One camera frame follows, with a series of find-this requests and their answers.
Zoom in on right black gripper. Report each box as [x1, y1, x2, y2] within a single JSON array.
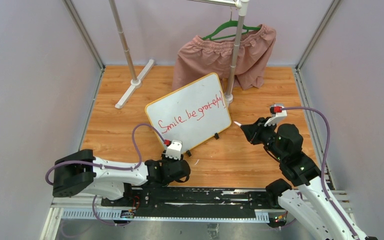
[[240, 116, 285, 162]]

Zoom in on yellow framed whiteboard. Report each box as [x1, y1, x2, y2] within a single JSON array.
[[144, 72, 232, 154]]

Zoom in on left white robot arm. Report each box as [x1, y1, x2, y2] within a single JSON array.
[[46, 149, 191, 207]]

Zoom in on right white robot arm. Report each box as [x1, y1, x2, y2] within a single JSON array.
[[239, 117, 373, 240]]

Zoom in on pink shorts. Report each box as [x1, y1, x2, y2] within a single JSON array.
[[171, 24, 277, 91]]

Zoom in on green clothes hanger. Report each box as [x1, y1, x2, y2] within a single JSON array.
[[201, 10, 262, 41]]

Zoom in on silver clothes rack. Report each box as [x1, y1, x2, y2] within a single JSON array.
[[109, 0, 251, 110]]

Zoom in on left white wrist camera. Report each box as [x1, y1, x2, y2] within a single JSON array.
[[164, 140, 183, 161]]

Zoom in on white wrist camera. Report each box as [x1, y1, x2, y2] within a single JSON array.
[[264, 103, 288, 127], [164, 140, 183, 161]]

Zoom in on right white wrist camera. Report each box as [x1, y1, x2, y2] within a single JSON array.
[[264, 103, 288, 127]]

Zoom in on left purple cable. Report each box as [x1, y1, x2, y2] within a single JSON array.
[[44, 123, 172, 228]]

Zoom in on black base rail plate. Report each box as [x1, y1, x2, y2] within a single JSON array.
[[51, 185, 352, 223]]

